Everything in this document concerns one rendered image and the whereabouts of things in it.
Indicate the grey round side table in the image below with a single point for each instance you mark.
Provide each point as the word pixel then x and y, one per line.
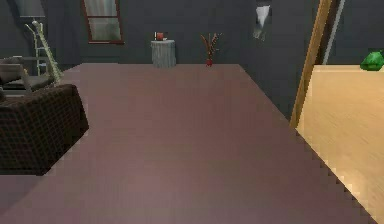
pixel 163 53

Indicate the pale green floor lamp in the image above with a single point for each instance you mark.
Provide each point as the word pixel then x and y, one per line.
pixel 45 56

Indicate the wooden door frame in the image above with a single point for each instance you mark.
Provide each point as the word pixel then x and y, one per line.
pixel 311 60

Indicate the red framed window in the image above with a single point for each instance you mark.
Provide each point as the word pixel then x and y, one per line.
pixel 102 20

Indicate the red vase with twigs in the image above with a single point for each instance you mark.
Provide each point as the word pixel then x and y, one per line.
pixel 209 50

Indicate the grey armchair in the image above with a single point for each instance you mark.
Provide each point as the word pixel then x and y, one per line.
pixel 16 78

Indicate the red mug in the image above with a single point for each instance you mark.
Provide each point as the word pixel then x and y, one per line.
pixel 160 36

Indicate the green lumpy object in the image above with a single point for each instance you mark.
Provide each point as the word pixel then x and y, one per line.
pixel 373 61

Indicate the white wall lamp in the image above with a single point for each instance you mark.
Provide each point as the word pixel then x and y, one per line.
pixel 262 20

